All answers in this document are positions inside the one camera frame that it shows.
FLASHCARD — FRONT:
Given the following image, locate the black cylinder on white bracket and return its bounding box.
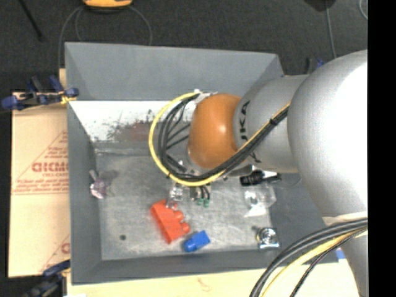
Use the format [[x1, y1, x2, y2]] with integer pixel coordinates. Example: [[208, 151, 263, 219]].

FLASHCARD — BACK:
[[239, 170, 282, 187]]

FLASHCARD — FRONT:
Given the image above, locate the shiny metal clip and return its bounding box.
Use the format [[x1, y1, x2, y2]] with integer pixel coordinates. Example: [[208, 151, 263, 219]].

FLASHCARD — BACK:
[[251, 226, 281, 250]]

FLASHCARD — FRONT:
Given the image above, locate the clear plastic packet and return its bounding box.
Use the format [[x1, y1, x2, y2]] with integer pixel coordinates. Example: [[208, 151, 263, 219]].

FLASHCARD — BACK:
[[243, 186, 277, 218]]

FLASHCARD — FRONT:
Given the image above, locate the grey metal bin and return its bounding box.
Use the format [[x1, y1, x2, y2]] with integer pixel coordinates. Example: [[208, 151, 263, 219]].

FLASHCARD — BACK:
[[64, 41, 338, 284]]

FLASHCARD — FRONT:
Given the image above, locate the red-orange toy building block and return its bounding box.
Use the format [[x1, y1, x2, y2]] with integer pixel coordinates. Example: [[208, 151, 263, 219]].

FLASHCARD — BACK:
[[150, 199, 191, 245]]

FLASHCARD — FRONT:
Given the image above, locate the brown cardboard board, red print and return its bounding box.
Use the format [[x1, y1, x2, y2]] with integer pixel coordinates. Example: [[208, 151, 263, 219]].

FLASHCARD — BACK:
[[7, 91, 71, 278]]

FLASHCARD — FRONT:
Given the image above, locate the blue toy building block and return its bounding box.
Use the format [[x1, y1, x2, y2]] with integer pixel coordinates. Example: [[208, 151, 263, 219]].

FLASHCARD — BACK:
[[182, 230, 212, 253]]

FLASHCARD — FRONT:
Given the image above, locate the clear purple glass thing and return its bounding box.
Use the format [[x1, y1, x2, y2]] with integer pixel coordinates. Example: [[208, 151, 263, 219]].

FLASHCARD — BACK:
[[88, 169, 120, 200]]

